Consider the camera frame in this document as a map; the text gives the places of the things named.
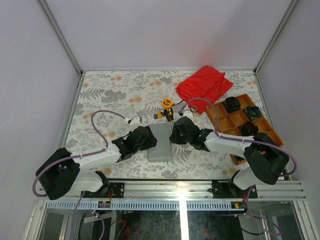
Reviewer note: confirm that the wooden compartment tray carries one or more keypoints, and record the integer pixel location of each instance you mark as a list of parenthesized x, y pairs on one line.
[(238, 115)]

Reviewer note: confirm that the black yellow screwdriver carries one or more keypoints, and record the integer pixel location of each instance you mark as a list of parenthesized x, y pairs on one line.
[(168, 113)]

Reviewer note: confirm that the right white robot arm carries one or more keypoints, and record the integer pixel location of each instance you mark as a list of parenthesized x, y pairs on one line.
[(265, 158)]

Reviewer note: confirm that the grey plastic tool case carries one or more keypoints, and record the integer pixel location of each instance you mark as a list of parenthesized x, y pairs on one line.
[(162, 151)]

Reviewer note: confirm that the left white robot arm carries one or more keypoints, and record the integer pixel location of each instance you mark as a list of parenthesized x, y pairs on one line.
[(66, 174)]

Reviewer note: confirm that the hex key set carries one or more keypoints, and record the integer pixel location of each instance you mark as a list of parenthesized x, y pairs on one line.
[(158, 115)]

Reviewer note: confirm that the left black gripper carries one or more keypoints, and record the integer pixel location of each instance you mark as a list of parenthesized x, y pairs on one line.
[(150, 143)]

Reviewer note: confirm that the green black spinning top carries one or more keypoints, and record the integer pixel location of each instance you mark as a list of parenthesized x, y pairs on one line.
[(252, 112)]

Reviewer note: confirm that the black spinning top upper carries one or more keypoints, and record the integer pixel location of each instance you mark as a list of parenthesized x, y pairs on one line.
[(232, 104)]

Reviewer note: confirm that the black tape roll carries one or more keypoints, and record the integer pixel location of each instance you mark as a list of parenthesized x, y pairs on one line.
[(193, 108)]

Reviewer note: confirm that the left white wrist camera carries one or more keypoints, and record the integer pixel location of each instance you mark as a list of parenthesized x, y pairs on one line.
[(137, 120)]

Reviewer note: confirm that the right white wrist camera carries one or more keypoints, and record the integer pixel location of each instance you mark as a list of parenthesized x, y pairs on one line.
[(188, 114)]

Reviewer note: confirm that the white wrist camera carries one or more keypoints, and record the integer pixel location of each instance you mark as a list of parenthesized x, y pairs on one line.
[(137, 120), (188, 114)]

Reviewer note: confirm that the black orange spinning top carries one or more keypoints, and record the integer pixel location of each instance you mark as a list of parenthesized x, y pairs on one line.
[(249, 129)]

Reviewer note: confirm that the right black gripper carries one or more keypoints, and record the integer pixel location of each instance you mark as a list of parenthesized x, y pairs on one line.
[(175, 138)]

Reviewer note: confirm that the orange tape measure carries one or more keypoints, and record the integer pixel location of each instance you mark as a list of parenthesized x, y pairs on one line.
[(167, 103)]

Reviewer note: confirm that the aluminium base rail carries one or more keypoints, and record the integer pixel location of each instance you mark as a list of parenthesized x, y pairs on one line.
[(196, 195)]

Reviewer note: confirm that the red folded cloth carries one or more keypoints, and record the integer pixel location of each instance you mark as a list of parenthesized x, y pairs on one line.
[(206, 83)]

